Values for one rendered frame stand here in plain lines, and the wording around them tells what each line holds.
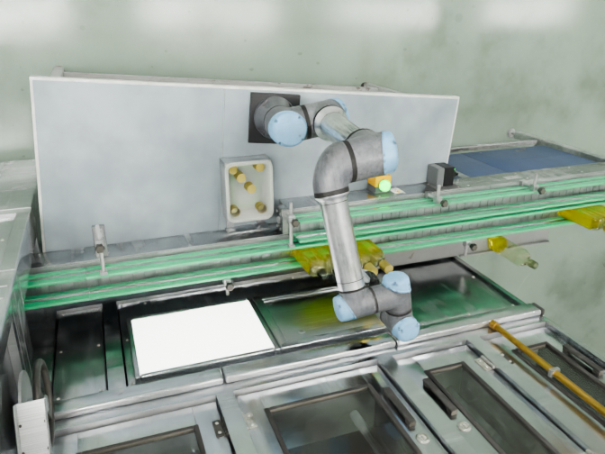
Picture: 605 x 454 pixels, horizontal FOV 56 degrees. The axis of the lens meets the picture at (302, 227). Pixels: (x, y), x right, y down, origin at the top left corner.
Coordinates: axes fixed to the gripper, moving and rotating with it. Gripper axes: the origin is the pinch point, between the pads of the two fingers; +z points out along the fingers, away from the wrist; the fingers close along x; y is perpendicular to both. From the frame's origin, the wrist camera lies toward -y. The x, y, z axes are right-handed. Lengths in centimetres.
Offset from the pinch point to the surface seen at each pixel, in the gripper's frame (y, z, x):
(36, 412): 97, -41, -2
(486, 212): -68, 24, -7
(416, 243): -36.1, 24.8, 2.6
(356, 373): 13.6, -26.7, 17.1
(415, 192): -38, 33, -16
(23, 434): 100, -43, 2
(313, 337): 21.4, -11.3, 12.4
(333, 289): 2.7, 16.7, 12.7
